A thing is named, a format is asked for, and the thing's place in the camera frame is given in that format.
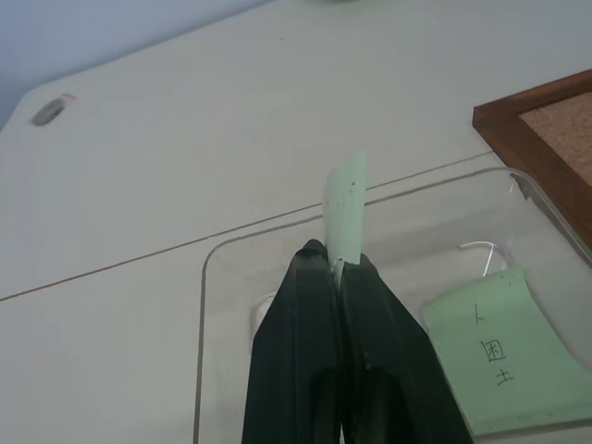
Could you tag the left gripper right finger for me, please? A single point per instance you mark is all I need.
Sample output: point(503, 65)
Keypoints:
point(393, 361)

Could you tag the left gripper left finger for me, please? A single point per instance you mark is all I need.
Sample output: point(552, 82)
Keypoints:
point(296, 351)

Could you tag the green paper note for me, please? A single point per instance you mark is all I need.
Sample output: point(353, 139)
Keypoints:
point(347, 213)

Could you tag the green note with handwriting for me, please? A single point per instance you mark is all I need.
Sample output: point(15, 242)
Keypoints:
point(485, 324)

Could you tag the wood framed cork board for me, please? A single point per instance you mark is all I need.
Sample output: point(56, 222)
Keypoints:
point(555, 125)

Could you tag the clear plastic tray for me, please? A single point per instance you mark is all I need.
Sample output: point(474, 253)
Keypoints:
point(416, 217)

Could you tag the small gray oval object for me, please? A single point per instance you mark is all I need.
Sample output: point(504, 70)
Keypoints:
point(47, 113)

